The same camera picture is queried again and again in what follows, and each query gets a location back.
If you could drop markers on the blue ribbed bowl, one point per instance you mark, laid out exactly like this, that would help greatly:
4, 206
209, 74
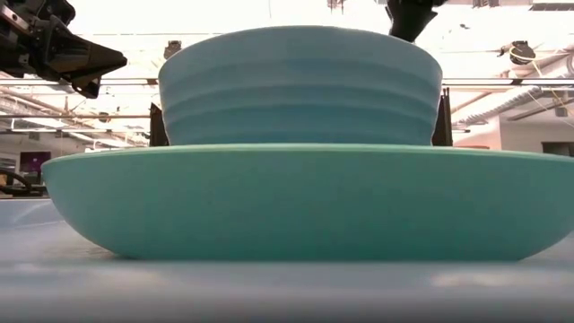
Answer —
300, 89

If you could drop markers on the black partition screen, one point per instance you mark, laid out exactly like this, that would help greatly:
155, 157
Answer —
157, 130

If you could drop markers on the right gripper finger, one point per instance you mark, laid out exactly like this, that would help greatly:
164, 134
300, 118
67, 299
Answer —
410, 18

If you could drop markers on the black ceiling spotlight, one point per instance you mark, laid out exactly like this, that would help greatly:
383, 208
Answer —
521, 51
172, 48

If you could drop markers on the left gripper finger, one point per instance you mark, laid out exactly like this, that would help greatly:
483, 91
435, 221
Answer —
85, 58
87, 89

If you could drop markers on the dark background monitor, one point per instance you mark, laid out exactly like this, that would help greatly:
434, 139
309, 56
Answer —
35, 162

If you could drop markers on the teal plate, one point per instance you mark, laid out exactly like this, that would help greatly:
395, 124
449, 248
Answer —
305, 202

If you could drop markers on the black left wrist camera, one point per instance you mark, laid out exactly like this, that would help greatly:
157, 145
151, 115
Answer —
51, 10

